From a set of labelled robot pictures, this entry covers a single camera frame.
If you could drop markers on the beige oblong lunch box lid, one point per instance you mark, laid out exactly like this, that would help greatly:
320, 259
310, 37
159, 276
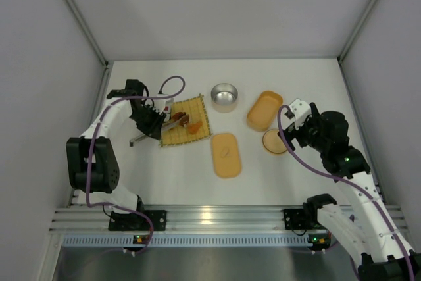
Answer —
225, 155

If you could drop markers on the aluminium mounting rail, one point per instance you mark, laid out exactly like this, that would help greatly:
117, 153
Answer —
182, 219

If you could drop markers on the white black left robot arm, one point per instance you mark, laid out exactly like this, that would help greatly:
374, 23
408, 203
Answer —
92, 164

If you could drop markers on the beige oblong lunch box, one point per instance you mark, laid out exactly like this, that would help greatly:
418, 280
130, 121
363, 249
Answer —
264, 110

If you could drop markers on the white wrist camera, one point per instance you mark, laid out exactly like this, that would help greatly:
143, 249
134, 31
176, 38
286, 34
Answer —
298, 111
163, 104

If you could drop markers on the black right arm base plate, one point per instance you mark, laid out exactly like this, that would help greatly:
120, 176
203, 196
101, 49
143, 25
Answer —
298, 219

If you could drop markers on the metal tongs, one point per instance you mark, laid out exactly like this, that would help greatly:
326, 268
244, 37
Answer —
165, 127

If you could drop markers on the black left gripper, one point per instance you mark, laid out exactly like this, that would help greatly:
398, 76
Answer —
150, 122

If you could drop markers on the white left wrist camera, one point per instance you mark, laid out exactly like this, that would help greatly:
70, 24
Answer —
163, 104

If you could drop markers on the right aluminium frame post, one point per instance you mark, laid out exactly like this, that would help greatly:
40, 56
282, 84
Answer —
357, 29

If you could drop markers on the slotted grey cable duct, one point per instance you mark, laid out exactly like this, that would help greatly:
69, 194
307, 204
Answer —
187, 240

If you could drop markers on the woven bamboo tray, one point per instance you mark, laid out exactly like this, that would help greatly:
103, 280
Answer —
195, 108

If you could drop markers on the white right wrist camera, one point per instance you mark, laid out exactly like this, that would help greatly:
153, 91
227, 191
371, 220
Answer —
298, 111

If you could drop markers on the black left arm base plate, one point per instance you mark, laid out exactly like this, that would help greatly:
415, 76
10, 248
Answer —
129, 222

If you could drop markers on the aluminium frame post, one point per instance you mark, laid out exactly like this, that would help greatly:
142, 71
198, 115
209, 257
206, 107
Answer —
357, 29
85, 29

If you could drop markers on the round beige lid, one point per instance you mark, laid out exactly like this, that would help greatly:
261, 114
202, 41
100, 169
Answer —
273, 143

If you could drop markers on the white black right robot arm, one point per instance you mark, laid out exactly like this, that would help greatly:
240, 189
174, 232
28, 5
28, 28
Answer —
320, 142

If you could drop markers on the black white rice block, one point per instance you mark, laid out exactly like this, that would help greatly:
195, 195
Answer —
185, 123

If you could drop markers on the red sausage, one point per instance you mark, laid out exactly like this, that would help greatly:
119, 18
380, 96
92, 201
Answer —
177, 116

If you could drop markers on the left aluminium frame post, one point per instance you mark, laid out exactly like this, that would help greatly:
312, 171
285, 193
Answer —
85, 29

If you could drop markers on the round metal bowl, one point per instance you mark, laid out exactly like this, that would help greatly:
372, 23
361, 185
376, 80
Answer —
224, 97

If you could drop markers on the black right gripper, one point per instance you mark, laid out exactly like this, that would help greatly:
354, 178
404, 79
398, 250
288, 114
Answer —
293, 135

